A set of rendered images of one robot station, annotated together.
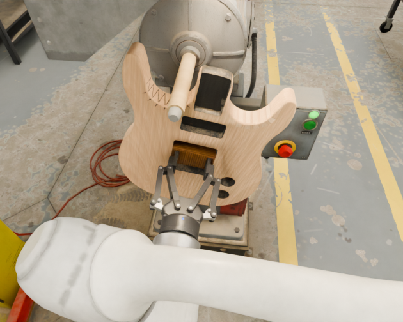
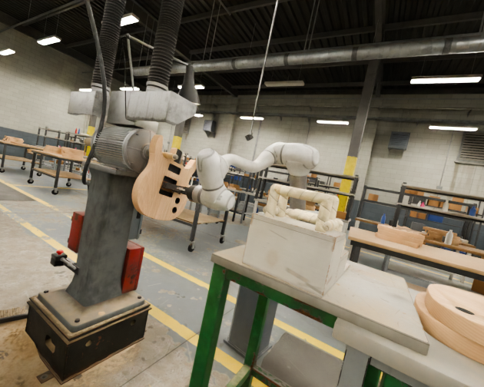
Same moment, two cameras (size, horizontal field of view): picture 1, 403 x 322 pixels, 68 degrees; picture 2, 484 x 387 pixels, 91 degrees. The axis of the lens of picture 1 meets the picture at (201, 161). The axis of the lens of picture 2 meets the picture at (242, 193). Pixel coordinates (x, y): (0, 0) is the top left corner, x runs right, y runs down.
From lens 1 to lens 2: 119 cm
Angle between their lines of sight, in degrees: 73
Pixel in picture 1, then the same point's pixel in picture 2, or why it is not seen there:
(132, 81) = (158, 145)
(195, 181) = (166, 202)
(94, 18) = (181, 115)
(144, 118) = (157, 163)
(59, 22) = (174, 113)
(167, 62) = (138, 155)
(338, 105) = not seen: hidden behind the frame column
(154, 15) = (138, 134)
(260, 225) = not seen: hidden behind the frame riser
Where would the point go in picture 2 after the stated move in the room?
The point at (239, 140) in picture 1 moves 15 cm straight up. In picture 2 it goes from (183, 176) to (188, 150)
